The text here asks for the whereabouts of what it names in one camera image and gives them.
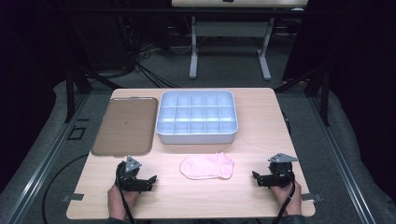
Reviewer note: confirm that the black metal stand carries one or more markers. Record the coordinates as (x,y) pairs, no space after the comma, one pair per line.
(70,93)
(325,99)

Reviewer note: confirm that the white divided organizer box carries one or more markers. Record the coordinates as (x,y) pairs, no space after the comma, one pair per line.
(196,116)

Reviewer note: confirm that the person's right hand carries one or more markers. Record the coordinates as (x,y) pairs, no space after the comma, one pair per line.
(294,199)

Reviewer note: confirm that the white table frame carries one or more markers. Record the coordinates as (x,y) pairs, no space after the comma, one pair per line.
(230,29)

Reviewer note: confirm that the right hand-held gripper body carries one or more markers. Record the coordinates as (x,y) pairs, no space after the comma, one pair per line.
(281,174)

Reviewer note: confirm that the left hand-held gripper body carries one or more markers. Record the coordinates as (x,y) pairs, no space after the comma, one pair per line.
(128,180)

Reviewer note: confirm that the brown tray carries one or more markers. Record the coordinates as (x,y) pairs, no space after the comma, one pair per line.
(126,126)

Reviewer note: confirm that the aluminium floor rail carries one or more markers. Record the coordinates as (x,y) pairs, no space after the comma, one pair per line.
(342,161)
(46,158)

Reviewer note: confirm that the pink sock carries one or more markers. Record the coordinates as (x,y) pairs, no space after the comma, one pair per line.
(207,167)

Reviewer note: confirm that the metal table bracket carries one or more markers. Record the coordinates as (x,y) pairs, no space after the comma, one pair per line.
(73,197)
(311,197)

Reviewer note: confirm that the person's left hand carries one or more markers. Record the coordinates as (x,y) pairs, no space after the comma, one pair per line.
(116,202)

